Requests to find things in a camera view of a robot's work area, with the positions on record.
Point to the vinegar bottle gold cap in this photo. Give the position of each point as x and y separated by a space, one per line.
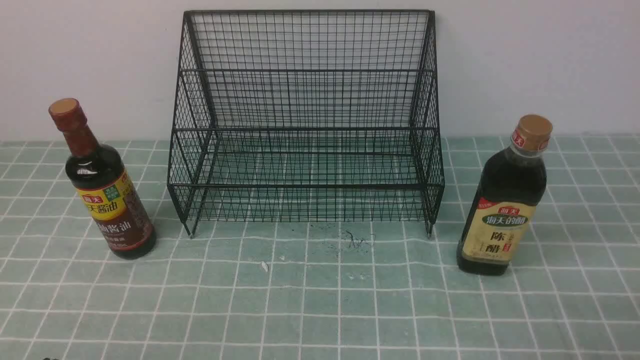
512 184

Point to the black wire mesh shelf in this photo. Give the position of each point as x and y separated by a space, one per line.
305 116

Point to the green checked tablecloth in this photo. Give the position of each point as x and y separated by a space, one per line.
350 291

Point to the soy sauce bottle red cap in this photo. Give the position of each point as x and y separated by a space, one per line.
98 174

